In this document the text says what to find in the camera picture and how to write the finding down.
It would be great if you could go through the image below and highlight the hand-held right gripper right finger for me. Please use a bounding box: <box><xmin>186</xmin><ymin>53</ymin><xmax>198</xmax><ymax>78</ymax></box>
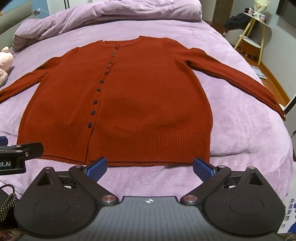
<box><xmin>180</xmin><ymin>158</ymin><xmax>263</xmax><ymax>205</ymax></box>

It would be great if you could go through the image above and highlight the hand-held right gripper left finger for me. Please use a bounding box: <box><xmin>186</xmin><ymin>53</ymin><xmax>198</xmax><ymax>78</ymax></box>
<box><xmin>35</xmin><ymin>157</ymin><xmax>119</xmax><ymax>206</ymax></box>

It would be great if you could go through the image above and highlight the red knit cardigan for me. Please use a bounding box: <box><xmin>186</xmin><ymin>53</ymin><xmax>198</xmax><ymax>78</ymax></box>
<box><xmin>0</xmin><ymin>36</ymin><xmax>287</xmax><ymax>168</ymax></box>

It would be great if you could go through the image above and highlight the dark clothes pile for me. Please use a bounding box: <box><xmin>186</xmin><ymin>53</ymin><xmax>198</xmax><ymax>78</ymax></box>
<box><xmin>223</xmin><ymin>12</ymin><xmax>251</xmax><ymax>32</ymax></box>

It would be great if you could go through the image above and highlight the pink plush toy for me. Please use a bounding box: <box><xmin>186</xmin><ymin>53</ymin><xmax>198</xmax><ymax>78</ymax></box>
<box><xmin>0</xmin><ymin>46</ymin><xmax>14</xmax><ymax>88</ymax></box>

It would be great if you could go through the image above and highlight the white printed cardboard box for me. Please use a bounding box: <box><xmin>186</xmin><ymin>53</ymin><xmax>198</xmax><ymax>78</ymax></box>
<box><xmin>277</xmin><ymin>192</ymin><xmax>296</xmax><ymax>234</ymax></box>

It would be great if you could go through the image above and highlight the bathroom scale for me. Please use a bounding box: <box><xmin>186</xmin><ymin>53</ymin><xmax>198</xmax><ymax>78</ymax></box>
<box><xmin>251</xmin><ymin>65</ymin><xmax>267</xmax><ymax>80</ymax></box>

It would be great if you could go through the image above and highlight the grey padded headboard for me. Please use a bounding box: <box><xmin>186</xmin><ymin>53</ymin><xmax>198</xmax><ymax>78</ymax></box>
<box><xmin>0</xmin><ymin>2</ymin><xmax>35</xmax><ymax>35</ymax></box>

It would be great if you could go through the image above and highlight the white and brown stool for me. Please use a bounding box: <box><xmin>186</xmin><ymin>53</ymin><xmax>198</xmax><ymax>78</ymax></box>
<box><xmin>238</xmin><ymin>35</ymin><xmax>262</xmax><ymax>57</ymax></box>

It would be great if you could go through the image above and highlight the wooden side table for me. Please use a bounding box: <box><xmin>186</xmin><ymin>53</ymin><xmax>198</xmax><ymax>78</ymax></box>
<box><xmin>233</xmin><ymin>11</ymin><xmax>272</xmax><ymax>65</ymax></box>

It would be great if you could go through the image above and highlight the purple duvet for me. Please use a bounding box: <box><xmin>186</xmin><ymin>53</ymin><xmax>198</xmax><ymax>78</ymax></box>
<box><xmin>11</xmin><ymin>0</ymin><xmax>203</xmax><ymax>52</ymax></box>

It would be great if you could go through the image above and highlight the dark brown door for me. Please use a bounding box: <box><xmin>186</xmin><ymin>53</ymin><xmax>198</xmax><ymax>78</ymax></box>
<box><xmin>211</xmin><ymin>0</ymin><xmax>233</xmax><ymax>29</ymax></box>

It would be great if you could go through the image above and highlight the flower bouquet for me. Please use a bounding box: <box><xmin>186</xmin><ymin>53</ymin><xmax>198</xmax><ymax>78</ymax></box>
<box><xmin>253</xmin><ymin>0</ymin><xmax>266</xmax><ymax>21</ymax></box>

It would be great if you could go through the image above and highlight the braided strap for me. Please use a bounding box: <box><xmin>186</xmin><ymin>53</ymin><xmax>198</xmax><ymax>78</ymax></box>
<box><xmin>0</xmin><ymin>193</ymin><xmax>18</xmax><ymax>222</ymax></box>

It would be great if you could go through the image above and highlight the dark wall screen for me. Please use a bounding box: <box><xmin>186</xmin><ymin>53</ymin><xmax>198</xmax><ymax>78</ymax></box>
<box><xmin>276</xmin><ymin>0</ymin><xmax>296</xmax><ymax>24</ymax></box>

